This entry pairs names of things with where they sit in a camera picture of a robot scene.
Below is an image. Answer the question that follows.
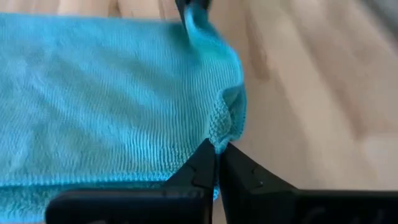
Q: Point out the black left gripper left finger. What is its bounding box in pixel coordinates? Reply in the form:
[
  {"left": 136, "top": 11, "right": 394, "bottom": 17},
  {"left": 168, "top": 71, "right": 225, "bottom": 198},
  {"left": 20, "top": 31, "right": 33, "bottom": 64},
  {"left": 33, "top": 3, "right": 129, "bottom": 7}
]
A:
[{"left": 45, "top": 138, "right": 216, "bottom": 224}]

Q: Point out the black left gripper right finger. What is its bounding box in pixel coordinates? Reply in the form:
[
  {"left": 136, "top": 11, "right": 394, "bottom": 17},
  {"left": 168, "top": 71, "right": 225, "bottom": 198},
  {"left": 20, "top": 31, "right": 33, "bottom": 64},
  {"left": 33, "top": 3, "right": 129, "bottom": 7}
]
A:
[{"left": 218, "top": 142, "right": 398, "bottom": 224}]

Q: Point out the teal microfiber towel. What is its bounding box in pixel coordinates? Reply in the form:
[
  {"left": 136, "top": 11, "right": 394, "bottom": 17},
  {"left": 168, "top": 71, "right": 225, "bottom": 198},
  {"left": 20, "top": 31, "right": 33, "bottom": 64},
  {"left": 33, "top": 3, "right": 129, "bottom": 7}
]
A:
[{"left": 0, "top": 4, "right": 248, "bottom": 223}]

